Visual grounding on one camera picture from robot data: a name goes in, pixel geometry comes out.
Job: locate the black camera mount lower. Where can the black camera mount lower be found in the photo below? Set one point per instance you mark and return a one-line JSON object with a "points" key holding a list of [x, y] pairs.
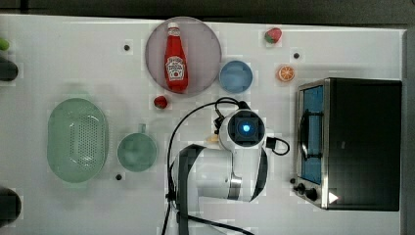
{"points": [[10, 206]]}

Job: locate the black toaster oven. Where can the black toaster oven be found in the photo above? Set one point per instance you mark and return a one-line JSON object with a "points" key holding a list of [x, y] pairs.
{"points": [[349, 144]]}

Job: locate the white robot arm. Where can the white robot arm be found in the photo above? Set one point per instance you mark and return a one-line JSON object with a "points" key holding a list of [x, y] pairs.
{"points": [[236, 170]]}

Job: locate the orange slice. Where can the orange slice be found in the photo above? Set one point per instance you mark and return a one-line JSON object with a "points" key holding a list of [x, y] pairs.
{"points": [[286, 73]]}

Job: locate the green cylinder object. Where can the green cylinder object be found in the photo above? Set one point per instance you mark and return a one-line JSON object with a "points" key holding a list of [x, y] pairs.
{"points": [[4, 44]]}

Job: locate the black camera mount upper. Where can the black camera mount upper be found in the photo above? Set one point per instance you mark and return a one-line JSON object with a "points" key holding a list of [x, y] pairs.
{"points": [[8, 70]]}

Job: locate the green perforated colander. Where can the green perforated colander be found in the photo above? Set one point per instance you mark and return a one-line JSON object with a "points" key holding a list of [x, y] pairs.
{"points": [[78, 140]]}

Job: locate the green cup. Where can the green cup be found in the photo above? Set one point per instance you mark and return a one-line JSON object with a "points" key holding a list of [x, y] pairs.
{"points": [[137, 151]]}

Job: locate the red strawberry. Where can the red strawberry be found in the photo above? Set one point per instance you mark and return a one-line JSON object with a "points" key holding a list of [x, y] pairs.
{"points": [[273, 35]]}

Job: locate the red ketchup bottle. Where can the red ketchup bottle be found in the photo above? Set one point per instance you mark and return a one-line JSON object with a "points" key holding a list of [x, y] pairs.
{"points": [[175, 63]]}

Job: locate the grey round plate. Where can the grey round plate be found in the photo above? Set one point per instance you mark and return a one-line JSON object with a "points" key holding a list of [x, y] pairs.
{"points": [[201, 48]]}

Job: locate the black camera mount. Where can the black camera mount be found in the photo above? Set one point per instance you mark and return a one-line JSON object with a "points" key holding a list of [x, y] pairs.
{"points": [[10, 206], [8, 70]]}

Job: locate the small red tomato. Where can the small red tomato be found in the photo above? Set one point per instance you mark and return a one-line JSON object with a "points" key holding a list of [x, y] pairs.
{"points": [[160, 102]]}

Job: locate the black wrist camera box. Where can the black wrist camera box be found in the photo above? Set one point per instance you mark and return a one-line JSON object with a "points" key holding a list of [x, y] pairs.
{"points": [[271, 142]]}

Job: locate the blue bowl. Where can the blue bowl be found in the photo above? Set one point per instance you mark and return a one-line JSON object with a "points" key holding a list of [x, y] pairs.
{"points": [[236, 77]]}

